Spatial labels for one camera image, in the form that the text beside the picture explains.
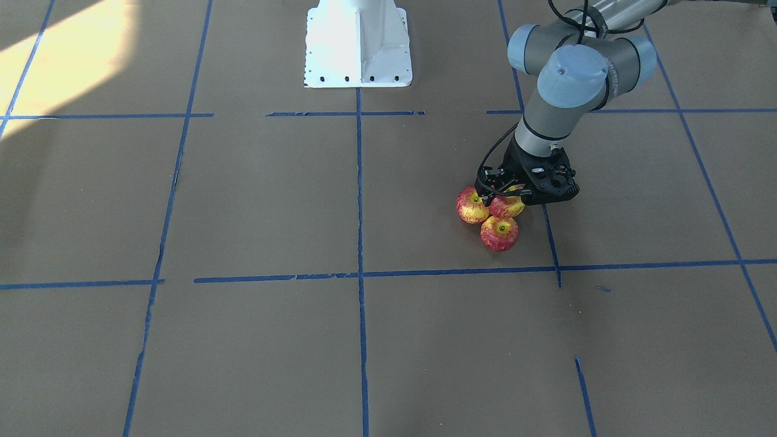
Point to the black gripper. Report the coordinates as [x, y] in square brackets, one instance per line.
[518, 164]

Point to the lone red yellow apple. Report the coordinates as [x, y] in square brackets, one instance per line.
[506, 207]

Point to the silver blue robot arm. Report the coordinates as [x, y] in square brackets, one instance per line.
[582, 61]

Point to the rear red yellow apple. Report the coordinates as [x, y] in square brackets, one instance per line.
[499, 233]

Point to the front red apple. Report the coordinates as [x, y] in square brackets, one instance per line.
[470, 208]

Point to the brown paper table cover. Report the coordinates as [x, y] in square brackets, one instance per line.
[176, 139]

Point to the long blue tape line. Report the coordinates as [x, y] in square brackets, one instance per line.
[400, 273]

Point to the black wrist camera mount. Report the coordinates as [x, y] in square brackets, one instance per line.
[491, 181]

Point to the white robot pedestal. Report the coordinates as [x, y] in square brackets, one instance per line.
[357, 44]

